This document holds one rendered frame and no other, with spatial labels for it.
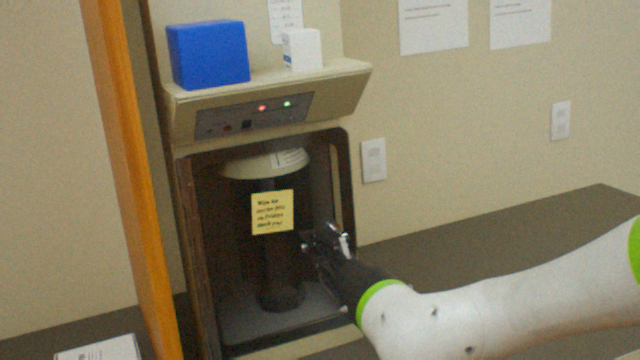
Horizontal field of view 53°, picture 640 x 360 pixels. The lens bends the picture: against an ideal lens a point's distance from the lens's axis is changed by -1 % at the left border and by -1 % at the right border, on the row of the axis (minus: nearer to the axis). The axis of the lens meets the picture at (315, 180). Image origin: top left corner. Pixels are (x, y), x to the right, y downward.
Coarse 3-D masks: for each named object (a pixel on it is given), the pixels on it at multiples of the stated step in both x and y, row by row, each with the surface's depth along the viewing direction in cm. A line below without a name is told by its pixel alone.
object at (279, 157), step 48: (288, 144) 111; (336, 144) 115; (240, 192) 110; (336, 192) 117; (240, 240) 113; (288, 240) 116; (240, 288) 115; (288, 288) 119; (240, 336) 118; (288, 336) 122
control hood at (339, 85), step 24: (264, 72) 103; (288, 72) 101; (312, 72) 99; (336, 72) 100; (360, 72) 102; (168, 96) 97; (192, 96) 92; (216, 96) 94; (240, 96) 96; (264, 96) 98; (336, 96) 106; (360, 96) 108; (168, 120) 102; (192, 120) 97; (312, 120) 110
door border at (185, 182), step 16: (192, 176) 106; (192, 192) 107; (192, 208) 108; (192, 224) 109; (192, 240) 109; (208, 288) 113; (208, 304) 114; (208, 320) 115; (208, 336) 115; (208, 352) 116
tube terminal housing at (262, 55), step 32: (160, 0) 98; (192, 0) 100; (224, 0) 102; (256, 0) 104; (320, 0) 108; (160, 32) 99; (256, 32) 105; (320, 32) 109; (160, 64) 101; (256, 64) 107; (160, 96) 105; (160, 128) 113; (288, 128) 112; (320, 128) 114; (192, 288) 116; (288, 352) 124
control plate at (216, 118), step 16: (288, 96) 100; (304, 96) 102; (208, 112) 97; (224, 112) 98; (240, 112) 100; (256, 112) 101; (272, 112) 103; (288, 112) 105; (304, 112) 106; (208, 128) 101; (240, 128) 104; (256, 128) 106
